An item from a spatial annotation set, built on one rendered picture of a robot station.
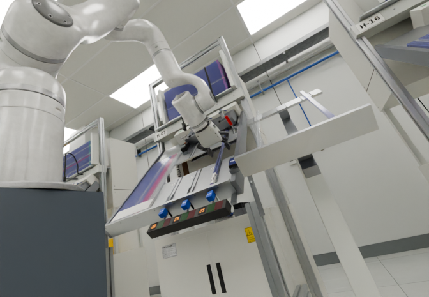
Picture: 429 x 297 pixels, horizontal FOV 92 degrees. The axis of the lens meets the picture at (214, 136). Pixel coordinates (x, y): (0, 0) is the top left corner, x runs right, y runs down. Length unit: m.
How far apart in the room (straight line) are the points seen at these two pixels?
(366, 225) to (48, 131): 2.59
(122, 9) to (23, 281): 0.74
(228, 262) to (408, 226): 1.95
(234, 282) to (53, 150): 0.92
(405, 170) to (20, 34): 2.77
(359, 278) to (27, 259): 0.74
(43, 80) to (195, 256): 0.99
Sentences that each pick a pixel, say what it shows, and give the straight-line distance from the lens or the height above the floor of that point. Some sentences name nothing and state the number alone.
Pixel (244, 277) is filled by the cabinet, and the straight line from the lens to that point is 1.10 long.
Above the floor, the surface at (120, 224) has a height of 0.71.
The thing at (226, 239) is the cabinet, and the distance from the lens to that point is 1.10.
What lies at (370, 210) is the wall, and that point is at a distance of 2.65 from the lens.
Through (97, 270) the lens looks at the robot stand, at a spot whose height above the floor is 0.58.
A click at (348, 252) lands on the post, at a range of 0.78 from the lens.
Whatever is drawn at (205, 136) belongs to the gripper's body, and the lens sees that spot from 0.90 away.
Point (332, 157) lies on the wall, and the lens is 2.67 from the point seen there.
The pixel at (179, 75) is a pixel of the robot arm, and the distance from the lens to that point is 0.87.
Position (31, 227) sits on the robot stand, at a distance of 0.37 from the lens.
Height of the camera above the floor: 0.59
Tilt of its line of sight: 24 degrees up
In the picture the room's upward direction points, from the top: 16 degrees counter-clockwise
